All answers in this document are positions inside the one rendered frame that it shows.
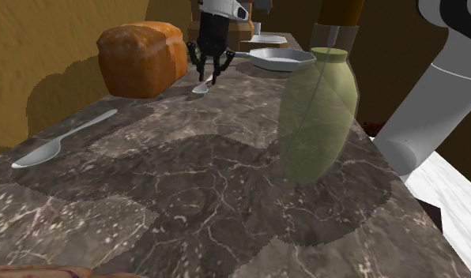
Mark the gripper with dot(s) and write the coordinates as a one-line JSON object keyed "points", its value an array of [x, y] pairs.
{"points": [[213, 34]]}

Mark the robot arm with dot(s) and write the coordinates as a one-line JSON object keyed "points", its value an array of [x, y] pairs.
{"points": [[432, 111]]}

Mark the small silver spoon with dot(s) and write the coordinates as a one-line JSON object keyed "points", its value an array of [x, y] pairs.
{"points": [[200, 89]]}

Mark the brown wooden box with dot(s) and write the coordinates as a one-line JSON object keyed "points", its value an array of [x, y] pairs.
{"points": [[241, 32]]}

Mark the white plate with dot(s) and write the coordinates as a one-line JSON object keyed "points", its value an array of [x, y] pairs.
{"points": [[268, 39]]}

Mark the grey frying pan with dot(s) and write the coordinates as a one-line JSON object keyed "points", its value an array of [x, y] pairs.
{"points": [[279, 59]]}

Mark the brown bread loaf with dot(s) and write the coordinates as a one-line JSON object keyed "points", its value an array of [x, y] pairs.
{"points": [[137, 61]]}

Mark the green translucent bottle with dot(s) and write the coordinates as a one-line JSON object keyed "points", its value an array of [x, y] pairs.
{"points": [[316, 123]]}

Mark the orange and grey cylinder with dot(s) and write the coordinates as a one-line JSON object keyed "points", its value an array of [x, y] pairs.
{"points": [[337, 17]]}

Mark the large silver spoon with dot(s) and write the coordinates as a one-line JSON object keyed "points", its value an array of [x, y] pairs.
{"points": [[43, 152]]}

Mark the reddish brown rounded object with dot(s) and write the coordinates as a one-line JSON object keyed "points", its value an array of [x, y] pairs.
{"points": [[35, 271]]}

